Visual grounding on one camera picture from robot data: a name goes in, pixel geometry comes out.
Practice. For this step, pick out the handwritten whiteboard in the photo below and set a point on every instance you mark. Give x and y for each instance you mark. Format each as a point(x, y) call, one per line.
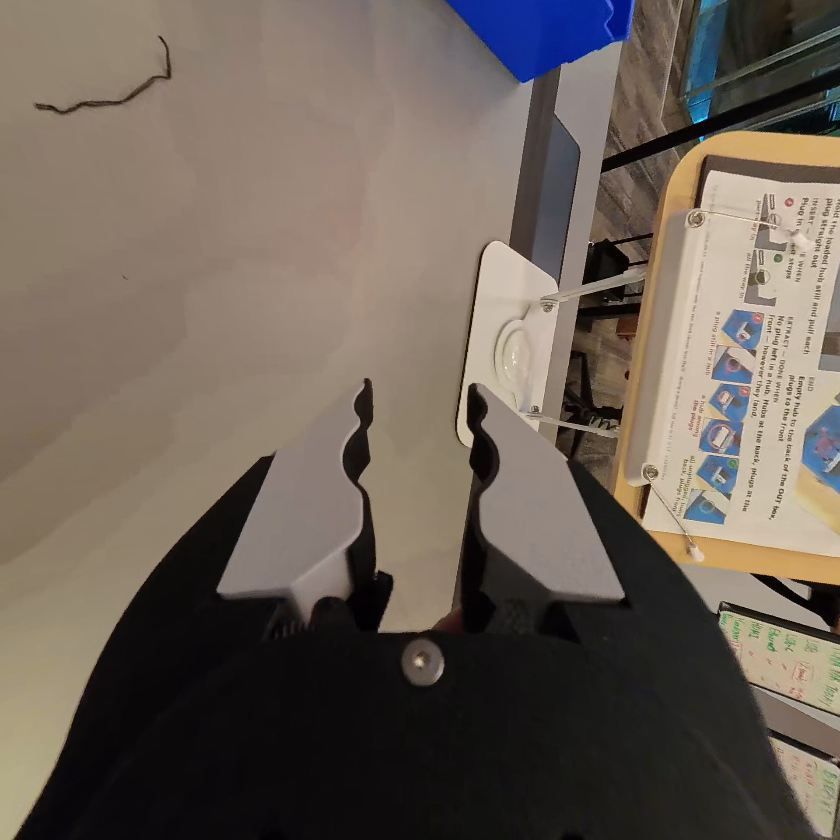
point(807, 781)

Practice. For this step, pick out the green marked whiteboard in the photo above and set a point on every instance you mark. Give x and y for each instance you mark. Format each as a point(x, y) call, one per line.
point(788, 656)

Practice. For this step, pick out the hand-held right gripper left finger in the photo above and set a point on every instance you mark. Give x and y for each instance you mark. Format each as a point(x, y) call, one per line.
point(302, 525)

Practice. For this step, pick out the blue storage bin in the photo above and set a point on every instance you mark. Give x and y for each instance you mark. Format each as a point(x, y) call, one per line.
point(551, 33)

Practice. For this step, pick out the instruction sheet wooden board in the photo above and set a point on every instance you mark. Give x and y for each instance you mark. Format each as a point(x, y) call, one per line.
point(735, 355)

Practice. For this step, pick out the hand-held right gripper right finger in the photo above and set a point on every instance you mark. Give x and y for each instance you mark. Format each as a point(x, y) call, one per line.
point(545, 532)

